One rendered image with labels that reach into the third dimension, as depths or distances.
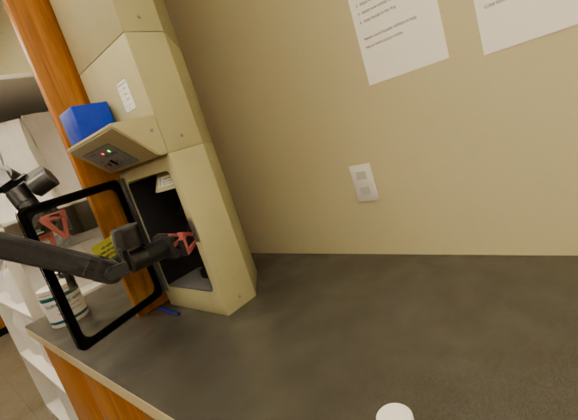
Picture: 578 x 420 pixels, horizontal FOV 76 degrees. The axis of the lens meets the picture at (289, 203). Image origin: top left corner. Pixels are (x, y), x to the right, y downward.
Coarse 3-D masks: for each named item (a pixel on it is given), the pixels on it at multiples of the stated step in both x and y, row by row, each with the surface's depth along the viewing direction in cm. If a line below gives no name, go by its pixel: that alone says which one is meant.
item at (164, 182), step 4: (160, 172) 106; (164, 172) 105; (168, 172) 105; (160, 176) 106; (164, 176) 105; (168, 176) 104; (160, 180) 106; (164, 180) 105; (168, 180) 104; (172, 180) 104; (160, 184) 106; (164, 184) 105; (168, 184) 104; (172, 184) 104; (156, 188) 108; (160, 188) 106; (164, 188) 105; (168, 188) 104; (172, 188) 104; (156, 192) 108; (160, 192) 106
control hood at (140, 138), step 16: (112, 128) 84; (128, 128) 87; (144, 128) 90; (80, 144) 98; (96, 144) 95; (112, 144) 93; (128, 144) 90; (144, 144) 89; (160, 144) 92; (144, 160) 98
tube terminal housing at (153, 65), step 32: (128, 32) 89; (160, 32) 95; (96, 64) 101; (128, 64) 91; (160, 64) 94; (96, 96) 108; (160, 96) 93; (192, 96) 108; (160, 128) 93; (192, 128) 99; (160, 160) 97; (192, 160) 99; (192, 192) 98; (224, 192) 113; (224, 224) 104; (224, 256) 103; (224, 288) 103
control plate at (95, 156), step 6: (108, 144) 93; (96, 150) 98; (102, 150) 97; (108, 150) 96; (114, 150) 95; (84, 156) 105; (90, 156) 104; (96, 156) 102; (102, 156) 101; (108, 156) 100; (114, 156) 99; (120, 156) 98; (126, 156) 97; (96, 162) 107; (102, 162) 106; (108, 162) 105; (120, 162) 102; (126, 162) 101; (132, 162) 100; (108, 168) 109; (114, 168) 108
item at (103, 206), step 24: (72, 192) 101; (48, 216) 95; (72, 216) 100; (96, 216) 106; (120, 216) 113; (48, 240) 94; (72, 240) 99; (96, 240) 105; (96, 288) 102; (120, 288) 109; (144, 288) 116; (96, 312) 101; (120, 312) 107; (72, 336) 95
